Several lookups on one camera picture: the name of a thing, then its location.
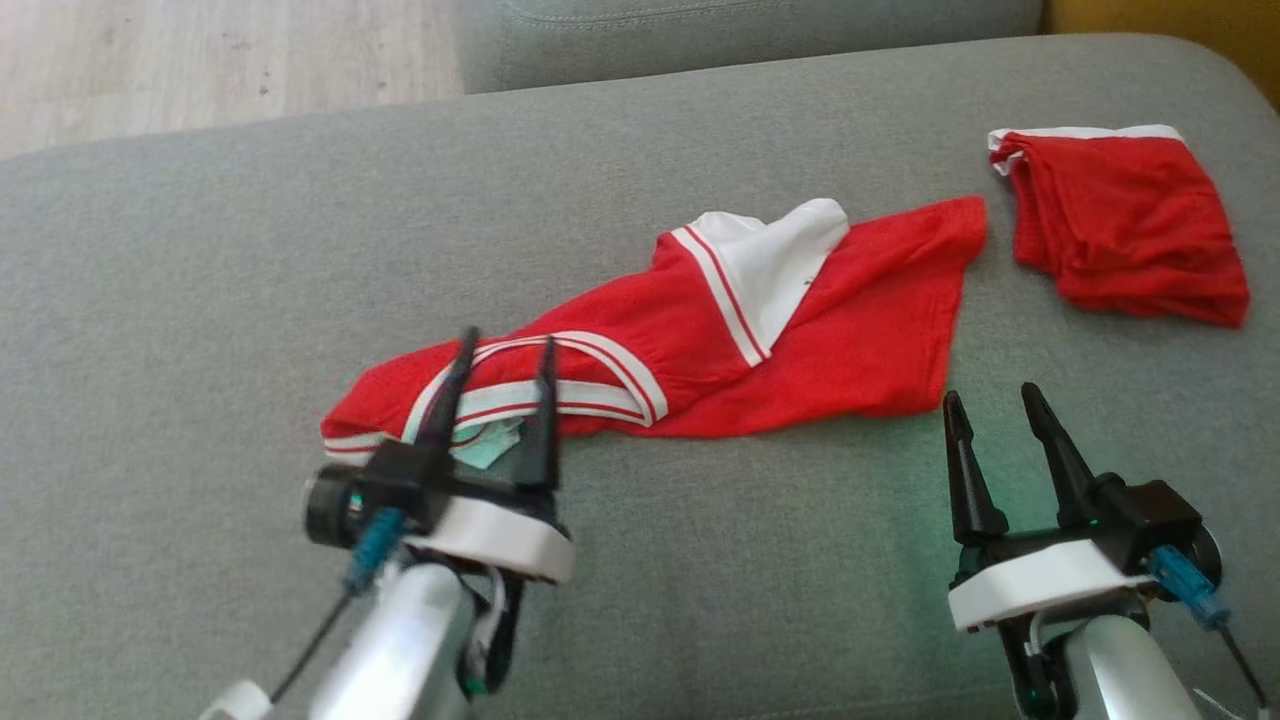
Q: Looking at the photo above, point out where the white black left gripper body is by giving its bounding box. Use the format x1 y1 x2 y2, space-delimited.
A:
365 445 576 584

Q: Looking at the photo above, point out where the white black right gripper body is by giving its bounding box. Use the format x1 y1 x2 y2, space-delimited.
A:
948 515 1156 633

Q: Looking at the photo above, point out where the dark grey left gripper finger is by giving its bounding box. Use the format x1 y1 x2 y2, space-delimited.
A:
515 337 563 491
415 327 481 476

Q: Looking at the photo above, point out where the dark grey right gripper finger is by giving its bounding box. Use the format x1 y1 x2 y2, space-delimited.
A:
1020 382 1101 529
943 390 1009 546

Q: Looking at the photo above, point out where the red jersey white striped trim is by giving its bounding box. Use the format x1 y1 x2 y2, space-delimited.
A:
320 197 989 469

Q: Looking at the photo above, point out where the red basketball shorts white stripe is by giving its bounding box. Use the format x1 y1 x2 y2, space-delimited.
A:
988 124 1251 329

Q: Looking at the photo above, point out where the large grey sofa chaise cushion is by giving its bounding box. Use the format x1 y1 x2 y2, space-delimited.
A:
0 33 1280 720

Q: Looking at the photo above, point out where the yellow sofa backrest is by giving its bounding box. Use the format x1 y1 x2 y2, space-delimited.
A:
1040 0 1280 113

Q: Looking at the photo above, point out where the black left cable blue connector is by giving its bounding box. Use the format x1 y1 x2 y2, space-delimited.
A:
270 508 406 701

